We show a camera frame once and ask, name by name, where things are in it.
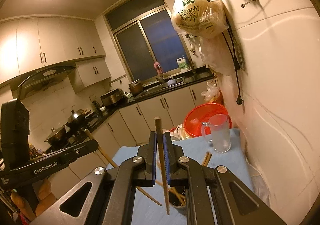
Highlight plastic bag with flatbread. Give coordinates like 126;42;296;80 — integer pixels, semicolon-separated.
172;0;229;39

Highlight beige kitchen cabinets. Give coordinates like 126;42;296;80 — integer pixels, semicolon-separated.
47;81;224;199
0;17;112;88

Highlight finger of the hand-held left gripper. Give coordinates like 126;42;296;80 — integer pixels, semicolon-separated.
65;139;99;163

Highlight black gas stove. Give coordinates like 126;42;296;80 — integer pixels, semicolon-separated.
45;117;100;153

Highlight black kitchen countertop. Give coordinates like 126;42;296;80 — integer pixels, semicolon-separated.
25;75;215;163

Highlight dark range hood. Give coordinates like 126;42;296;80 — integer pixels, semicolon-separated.
10;65;79;100

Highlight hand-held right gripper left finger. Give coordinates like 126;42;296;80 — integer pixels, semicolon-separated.
30;131;158;225

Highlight white detergent bottle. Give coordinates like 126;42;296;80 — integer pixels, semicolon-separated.
177;55;190;72

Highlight red plastic basket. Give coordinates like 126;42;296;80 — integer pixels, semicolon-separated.
183;103;232;140

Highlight steel kitchen sink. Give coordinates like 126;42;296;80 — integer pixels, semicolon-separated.
142;76;185;93

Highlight white plastic bag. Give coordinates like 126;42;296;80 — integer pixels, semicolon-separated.
201;82;223;104

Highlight brown cooking pot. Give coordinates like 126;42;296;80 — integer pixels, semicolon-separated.
128;79;143;95

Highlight wok with steel lid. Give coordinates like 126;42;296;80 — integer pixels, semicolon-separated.
66;108;92;128

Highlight kitchen window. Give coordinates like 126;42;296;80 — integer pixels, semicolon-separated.
105;0;198;83

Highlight frying pan with glass lid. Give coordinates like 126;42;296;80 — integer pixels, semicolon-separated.
44;126;68;146

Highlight bunch of wooden chopsticks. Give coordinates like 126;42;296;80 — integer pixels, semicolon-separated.
156;152;212;207

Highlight metal sink faucet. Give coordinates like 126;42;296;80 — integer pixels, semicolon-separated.
156;70;167;84

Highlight black power cable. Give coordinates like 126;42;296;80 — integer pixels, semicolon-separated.
221;28;244;105

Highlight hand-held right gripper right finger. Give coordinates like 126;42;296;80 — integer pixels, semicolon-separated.
163;131;287;225

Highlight person's left hand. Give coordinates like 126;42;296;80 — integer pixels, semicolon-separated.
10;177;58;222

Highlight dark grey utensil holder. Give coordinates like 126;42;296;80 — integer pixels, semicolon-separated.
167;185;187;217

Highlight beige lower kitchen cabinets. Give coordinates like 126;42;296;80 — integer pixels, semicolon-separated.
47;81;224;199

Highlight beige upper kitchen cabinets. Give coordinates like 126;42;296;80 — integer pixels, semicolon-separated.
0;17;112;88

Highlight hanging clear plastic bags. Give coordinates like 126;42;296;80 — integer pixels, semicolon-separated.
185;32;240;76

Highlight blue table cloth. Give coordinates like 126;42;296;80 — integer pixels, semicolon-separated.
106;127;254;225

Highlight frosted glass mug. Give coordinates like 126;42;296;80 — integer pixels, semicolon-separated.
201;113;232;154

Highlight long wooden chopstick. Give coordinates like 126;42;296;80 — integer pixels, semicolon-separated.
154;116;170;215
85;129;163;207

